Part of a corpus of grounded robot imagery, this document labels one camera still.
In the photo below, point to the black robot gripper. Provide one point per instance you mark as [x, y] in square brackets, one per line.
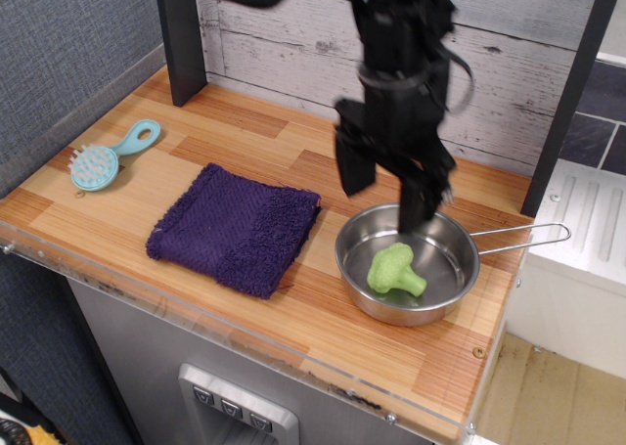
[404, 72]

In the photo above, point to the green toy broccoli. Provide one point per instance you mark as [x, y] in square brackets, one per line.
[391, 268]

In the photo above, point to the silver metal pot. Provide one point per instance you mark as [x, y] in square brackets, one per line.
[447, 255]

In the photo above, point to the purple folded towel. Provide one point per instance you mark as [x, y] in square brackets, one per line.
[243, 234]

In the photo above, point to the white toy sink unit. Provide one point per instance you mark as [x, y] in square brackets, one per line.
[570, 294]

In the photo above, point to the silver dispenser button panel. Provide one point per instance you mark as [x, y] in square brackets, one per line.
[221, 412]

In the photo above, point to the light blue toy brush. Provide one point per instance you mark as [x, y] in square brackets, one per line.
[94, 167]

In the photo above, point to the yellow object at corner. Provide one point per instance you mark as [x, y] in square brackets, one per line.
[39, 436]

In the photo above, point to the dark right frame post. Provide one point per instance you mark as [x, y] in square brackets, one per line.
[589, 46]

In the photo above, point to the dark frame post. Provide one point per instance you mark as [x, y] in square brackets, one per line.
[589, 46]
[180, 27]

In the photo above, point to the dark left frame post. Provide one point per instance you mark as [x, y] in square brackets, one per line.
[180, 27]

